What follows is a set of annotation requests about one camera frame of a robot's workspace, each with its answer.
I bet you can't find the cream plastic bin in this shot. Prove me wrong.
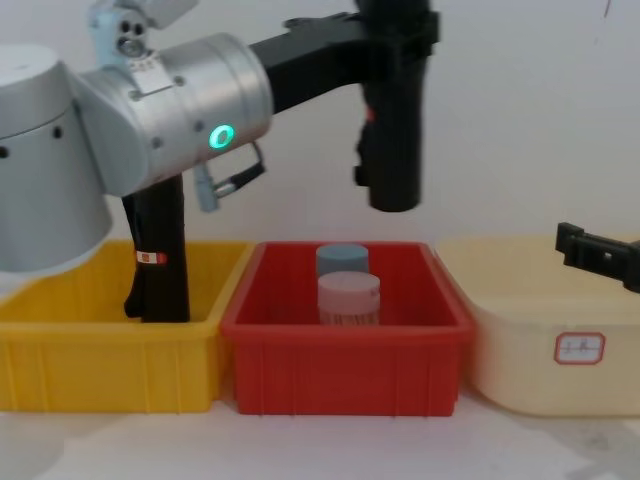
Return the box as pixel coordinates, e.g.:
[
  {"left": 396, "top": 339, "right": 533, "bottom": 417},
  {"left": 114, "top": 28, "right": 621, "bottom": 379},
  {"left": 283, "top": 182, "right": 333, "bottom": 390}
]
[{"left": 436, "top": 234, "right": 640, "bottom": 419}]

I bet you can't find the red plastic bin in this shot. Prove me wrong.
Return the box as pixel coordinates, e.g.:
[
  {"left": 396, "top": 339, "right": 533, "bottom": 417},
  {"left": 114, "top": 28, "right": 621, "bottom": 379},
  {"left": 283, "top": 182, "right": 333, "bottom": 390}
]
[{"left": 220, "top": 241, "right": 476, "bottom": 418}]

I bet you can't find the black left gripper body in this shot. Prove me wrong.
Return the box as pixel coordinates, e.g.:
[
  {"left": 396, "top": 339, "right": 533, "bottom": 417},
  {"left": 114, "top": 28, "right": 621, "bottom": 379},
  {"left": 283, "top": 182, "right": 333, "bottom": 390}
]
[{"left": 248, "top": 25, "right": 370, "bottom": 118}]

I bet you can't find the jar with blue-grey lid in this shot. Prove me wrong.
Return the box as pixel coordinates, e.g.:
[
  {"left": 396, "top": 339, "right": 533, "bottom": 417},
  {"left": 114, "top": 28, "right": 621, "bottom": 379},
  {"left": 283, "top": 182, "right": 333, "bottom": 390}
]
[{"left": 315, "top": 242, "right": 371, "bottom": 282}]

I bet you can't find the white label with red border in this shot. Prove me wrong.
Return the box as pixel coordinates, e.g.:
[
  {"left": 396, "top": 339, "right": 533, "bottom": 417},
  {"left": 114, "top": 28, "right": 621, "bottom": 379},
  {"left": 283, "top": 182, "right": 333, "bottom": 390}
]
[{"left": 553, "top": 331, "right": 608, "bottom": 368}]

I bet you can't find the yellow plastic bin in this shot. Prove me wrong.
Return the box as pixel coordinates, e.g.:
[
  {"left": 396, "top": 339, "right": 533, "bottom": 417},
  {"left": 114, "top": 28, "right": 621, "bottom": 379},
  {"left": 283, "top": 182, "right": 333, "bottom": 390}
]
[{"left": 0, "top": 239, "right": 254, "bottom": 414}]

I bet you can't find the jar with pink lid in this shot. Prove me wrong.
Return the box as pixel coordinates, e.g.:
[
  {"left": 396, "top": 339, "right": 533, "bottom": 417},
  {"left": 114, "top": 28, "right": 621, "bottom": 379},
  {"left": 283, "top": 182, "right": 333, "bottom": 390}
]
[{"left": 317, "top": 271, "right": 382, "bottom": 327}]

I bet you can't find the white table cloth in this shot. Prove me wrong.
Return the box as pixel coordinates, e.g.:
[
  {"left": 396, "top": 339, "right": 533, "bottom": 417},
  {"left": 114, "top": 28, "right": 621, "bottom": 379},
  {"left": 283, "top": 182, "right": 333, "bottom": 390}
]
[{"left": 0, "top": 384, "right": 640, "bottom": 480}]

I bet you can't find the dark cable with silver plug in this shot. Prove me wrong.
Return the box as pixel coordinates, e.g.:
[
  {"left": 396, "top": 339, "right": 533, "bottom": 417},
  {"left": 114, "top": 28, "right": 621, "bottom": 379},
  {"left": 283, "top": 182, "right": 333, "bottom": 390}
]
[{"left": 193, "top": 141, "right": 268, "bottom": 214}]

